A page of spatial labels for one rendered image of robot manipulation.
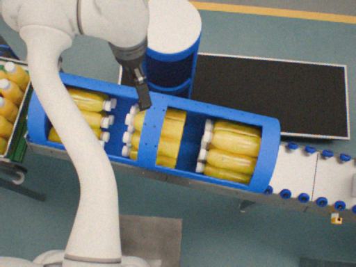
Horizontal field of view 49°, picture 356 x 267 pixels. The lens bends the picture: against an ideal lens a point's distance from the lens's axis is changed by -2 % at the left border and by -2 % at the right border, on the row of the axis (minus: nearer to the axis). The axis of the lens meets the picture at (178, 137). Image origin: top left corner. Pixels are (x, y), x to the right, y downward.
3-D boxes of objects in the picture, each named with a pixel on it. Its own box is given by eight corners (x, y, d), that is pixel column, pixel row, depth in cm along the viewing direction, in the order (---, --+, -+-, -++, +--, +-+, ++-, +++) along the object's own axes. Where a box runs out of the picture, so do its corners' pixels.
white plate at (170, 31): (124, 12, 169) (124, 13, 170) (156, 63, 163) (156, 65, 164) (180, -15, 173) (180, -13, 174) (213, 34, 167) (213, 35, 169)
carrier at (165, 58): (137, 89, 255) (158, 126, 249) (123, 13, 170) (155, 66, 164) (176, 69, 259) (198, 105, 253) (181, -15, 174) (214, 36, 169)
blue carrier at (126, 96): (254, 199, 158) (274, 185, 131) (42, 151, 160) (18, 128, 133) (265, 133, 167) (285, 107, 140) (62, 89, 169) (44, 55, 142)
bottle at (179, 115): (185, 113, 145) (135, 103, 146) (181, 132, 147) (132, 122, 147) (186, 112, 152) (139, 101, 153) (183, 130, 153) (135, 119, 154)
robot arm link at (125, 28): (153, 11, 87) (94, 7, 87) (150, -42, 72) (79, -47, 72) (147, 53, 83) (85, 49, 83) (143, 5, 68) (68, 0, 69)
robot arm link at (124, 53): (113, 54, 83) (116, 68, 89) (154, 39, 84) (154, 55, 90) (99, 21, 86) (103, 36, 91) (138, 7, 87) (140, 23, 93)
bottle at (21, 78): (28, 96, 172) (13, 79, 154) (15, 89, 173) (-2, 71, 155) (37, 83, 174) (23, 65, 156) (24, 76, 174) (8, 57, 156)
